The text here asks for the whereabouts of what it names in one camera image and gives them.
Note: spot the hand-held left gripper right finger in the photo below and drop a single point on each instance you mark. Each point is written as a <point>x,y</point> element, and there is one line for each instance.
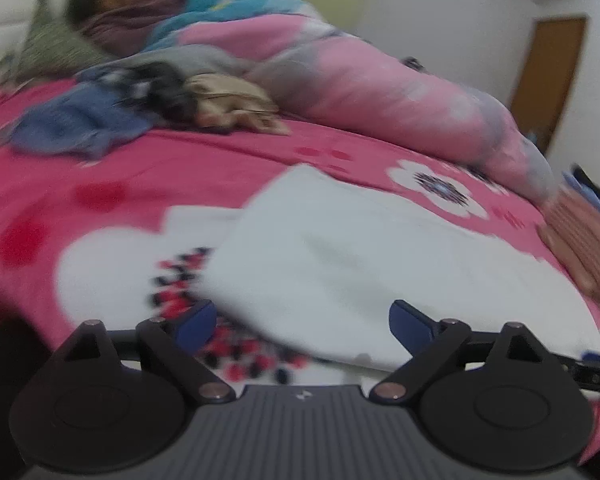
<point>410,322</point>

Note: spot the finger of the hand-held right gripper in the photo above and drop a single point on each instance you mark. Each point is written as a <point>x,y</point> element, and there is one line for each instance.
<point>597,375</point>

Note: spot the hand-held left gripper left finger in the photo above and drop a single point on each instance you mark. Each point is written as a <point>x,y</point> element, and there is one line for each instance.
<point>200,320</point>

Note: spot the white bear-print sweatshirt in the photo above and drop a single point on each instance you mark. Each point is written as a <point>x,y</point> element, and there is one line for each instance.
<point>380,260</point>

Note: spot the blue folded garment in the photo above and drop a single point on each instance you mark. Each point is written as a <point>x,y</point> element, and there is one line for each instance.
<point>587,197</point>

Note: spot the black folded garment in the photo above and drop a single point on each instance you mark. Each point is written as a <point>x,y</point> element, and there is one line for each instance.
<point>597,185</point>

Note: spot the person's black-trousered leg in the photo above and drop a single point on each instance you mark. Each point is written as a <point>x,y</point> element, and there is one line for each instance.
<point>10,370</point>

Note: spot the beige crumpled garment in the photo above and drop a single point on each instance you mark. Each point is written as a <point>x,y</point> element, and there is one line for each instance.
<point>235,100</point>

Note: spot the plaid shirt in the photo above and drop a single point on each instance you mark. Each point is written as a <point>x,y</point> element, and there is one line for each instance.
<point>155,90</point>

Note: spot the pink blue floral quilt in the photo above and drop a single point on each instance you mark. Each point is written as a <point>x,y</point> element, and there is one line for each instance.
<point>380,90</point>

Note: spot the blue jeans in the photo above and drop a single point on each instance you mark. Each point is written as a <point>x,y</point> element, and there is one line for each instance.
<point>70,120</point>

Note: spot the grey fleece garment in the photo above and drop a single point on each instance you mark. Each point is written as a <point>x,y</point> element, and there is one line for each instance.
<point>190,57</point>

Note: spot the brown wooden door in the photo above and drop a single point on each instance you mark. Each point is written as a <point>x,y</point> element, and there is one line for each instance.
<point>550,80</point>

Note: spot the green floral pillow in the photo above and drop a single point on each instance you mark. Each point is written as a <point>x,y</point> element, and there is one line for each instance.
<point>55,50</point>

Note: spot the pink white bed headboard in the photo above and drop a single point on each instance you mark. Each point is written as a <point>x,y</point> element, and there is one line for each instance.
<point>10,5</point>

